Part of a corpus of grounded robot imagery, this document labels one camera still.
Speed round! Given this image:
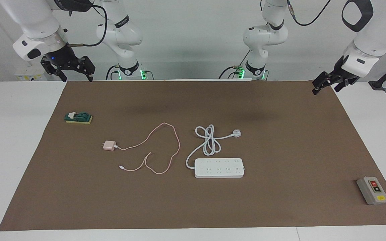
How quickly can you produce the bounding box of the white yellow-labelled wall socket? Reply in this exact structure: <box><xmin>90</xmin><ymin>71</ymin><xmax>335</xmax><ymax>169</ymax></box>
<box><xmin>15</xmin><ymin>69</ymin><xmax>46</xmax><ymax>82</ymax></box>

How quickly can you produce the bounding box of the grey on-off switch box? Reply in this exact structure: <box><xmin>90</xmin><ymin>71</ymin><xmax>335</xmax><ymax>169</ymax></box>
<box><xmin>357</xmin><ymin>177</ymin><xmax>386</xmax><ymax>205</ymax></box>

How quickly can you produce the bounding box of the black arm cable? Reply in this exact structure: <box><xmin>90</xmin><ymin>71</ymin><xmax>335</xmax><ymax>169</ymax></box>
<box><xmin>287</xmin><ymin>0</ymin><xmax>331</xmax><ymax>26</ymax></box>
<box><xmin>66</xmin><ymin>0</ymin><xmax>108</xmax><ymax>47</ymax></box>

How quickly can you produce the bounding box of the white power cord with plug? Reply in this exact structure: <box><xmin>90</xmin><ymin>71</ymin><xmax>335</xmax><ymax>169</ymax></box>
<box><xmin>185</xmin><ymin>125</ymin><xmax>242</xmax><ymax>169</ymax></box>

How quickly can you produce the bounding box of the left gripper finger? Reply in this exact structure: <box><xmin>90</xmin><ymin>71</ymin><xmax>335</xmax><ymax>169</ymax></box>
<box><xmin>334</xmin><ymin>77</ymin><xmax>359</xmax><ymax>92</ymax></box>
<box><xmin>312</xmin><ymin>71</ymin><xmax>332</xmax><ymax>95</ymax></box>

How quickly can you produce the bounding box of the black base cable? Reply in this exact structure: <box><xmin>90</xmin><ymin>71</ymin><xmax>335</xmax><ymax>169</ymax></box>
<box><xmin>219</xmin><ymin>50</ymin><xmax>250</xmax><ymax>79</ymax></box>
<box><xmin>105</xmin><ymin>65</ymin><xmax>121</xmax><ymax>81</ymax></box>

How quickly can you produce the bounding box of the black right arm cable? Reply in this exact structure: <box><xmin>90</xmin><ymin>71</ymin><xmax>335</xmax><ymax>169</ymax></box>
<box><xmin>66</xmin><ymin>0</ymin><xmax>108</xmax><ymax>47</ymax></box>

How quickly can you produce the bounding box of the brown table mat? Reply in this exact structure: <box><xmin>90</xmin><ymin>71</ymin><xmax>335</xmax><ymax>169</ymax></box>
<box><xmin>0</xmin><ymin>80</ymin><xmax>386</xmax><ymax>231</ymax></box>

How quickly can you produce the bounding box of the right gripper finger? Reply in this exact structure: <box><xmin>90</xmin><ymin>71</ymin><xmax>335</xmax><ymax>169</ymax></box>
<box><xmin>76</xmin><ymin>55</ymin><xmax>96</xmax><ymax>83</ymax></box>
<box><xmin>41</xmin><ymin>56</ymin><xmax>68</xmax><ymax>83</ymax></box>

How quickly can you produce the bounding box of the green knife switch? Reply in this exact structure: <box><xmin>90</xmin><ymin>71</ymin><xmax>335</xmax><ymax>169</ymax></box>
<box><xmin>64</xmin><ymin>111</ymin><xmax>93</xmax><ymax>125</ymax></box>

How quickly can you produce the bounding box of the white power strip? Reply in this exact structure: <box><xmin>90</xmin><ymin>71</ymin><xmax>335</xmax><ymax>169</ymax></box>
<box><xmin>194</xmin><ymin>158</ymin><xmax>245</xmax><ymax>178</ymax></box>

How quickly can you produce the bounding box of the pink charging cable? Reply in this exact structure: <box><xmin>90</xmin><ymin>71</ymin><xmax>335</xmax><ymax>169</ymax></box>
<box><xmin>116</xmin><ymin>123</ymin><xmax>181</xmax><ymax>175</ymax></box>

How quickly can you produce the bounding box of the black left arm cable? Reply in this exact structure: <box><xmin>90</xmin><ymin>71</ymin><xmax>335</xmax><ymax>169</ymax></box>
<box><xmin>287</xmin><ymin>0</ymin><xmax>331</xmax><ymax>26</ymax></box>

